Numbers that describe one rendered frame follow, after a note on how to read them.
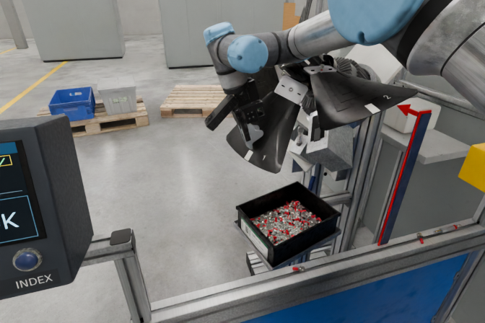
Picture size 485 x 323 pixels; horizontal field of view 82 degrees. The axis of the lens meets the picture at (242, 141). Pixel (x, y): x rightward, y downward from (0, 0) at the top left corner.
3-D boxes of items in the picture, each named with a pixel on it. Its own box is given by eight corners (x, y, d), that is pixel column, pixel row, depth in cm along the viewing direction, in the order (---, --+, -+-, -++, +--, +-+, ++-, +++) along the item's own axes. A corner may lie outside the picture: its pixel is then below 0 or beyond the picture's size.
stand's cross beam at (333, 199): (345, 196, 130) (347, 189, 128) (351, 202, 126) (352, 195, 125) (309, 204, 125) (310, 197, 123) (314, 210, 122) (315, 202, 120)
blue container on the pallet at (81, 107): (96, 102, 363) (91, 86, 353) (94, 119, 314) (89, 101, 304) (60, 106, 349) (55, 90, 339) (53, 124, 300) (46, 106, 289)
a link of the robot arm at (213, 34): (208, 32, 62) (196, 31, 69) (224, 78, 68) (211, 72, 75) (238, 20, 64) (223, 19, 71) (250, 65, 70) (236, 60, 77)
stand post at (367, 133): (333, 267, 158) (379, 62, 105) (342, 281, 150) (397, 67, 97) (326, 270, 157) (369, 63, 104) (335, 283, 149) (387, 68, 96)
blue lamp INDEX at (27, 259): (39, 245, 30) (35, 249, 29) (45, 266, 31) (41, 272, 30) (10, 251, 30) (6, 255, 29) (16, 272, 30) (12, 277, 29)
